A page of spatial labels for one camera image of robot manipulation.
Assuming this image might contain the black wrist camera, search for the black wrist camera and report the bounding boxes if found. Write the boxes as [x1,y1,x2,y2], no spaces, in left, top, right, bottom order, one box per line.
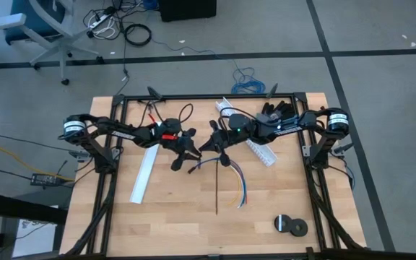
[228,113,251,131]
[163,118,182,133]

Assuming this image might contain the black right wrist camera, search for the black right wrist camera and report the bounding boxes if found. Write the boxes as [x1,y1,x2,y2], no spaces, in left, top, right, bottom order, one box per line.
[228,113,251,131]

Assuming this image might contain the black box case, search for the black box case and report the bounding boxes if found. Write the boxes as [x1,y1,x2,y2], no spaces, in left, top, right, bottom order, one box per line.
[157,0,218,23]

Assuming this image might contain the long black floor cable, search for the long black floor cable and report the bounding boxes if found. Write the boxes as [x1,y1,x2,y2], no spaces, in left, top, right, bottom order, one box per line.
[113,0,133,97]

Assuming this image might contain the white floor cable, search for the white floor cable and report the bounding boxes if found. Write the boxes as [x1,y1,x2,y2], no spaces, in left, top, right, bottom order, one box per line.
[91,17,118,40]

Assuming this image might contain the white power strip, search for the white power strip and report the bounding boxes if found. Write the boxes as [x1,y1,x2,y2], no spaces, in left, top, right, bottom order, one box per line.
[87,9,118,30]

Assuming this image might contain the black desk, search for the black desk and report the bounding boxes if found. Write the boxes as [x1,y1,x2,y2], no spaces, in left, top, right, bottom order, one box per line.
[0,190,69,260]

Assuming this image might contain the clear safety glasses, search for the clear safety glasses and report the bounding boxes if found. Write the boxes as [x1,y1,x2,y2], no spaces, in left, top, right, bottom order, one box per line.
[137,97,166,114]

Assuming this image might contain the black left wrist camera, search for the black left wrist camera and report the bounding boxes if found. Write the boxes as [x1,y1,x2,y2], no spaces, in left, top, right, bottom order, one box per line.
[163,118,182,133]

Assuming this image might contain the white raceway cover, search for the white raceway cover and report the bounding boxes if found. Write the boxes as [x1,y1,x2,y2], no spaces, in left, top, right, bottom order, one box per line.
[129,121,167,204]

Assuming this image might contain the white slotted cable raceway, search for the white slotted cable raceway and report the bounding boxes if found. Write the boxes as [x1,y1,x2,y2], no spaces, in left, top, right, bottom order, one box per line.
[214,96,278,168]

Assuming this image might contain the black tape roll white label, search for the black tape roll white label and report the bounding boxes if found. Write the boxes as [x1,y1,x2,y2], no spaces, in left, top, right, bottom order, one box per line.
[274,214,293,233]

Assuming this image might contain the white-grey office chair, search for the white-grey office chair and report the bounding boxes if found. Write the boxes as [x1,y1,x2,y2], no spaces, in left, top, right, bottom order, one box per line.
[0,0,106,87]

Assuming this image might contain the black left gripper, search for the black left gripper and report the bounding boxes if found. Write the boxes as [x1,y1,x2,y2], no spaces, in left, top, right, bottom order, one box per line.
[157,127,202,173]

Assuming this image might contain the blue floor cable coil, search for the blue floor cable coil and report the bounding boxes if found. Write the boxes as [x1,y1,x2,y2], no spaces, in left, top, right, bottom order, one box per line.
[230,66,267,95]

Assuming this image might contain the white printed box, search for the white printed box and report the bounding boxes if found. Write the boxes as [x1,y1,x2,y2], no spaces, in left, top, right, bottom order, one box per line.
[12,215,60,258]

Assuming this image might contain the yellow floor cable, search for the yellow floor cable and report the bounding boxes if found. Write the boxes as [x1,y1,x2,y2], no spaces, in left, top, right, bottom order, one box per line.
[0,144,76,182]

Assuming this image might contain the black floor cable coil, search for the black floor cable coil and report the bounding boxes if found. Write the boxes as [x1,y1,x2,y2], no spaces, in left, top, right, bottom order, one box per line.
[123,23,154,47]

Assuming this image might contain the black work glove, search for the black work glove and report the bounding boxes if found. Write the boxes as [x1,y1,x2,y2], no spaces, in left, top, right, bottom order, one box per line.
[261,100,298,118]

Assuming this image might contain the black power adapter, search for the black power adapter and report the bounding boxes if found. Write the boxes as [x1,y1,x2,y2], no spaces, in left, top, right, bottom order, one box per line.
[30,173,64,188]

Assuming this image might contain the bundle of coloured cables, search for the bundle of coloured cables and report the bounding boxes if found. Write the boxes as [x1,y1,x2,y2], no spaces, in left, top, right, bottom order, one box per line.
[192,155,247,208]

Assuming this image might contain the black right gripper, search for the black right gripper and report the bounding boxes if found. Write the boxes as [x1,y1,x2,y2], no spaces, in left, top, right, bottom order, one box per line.
[198,121,254,167]

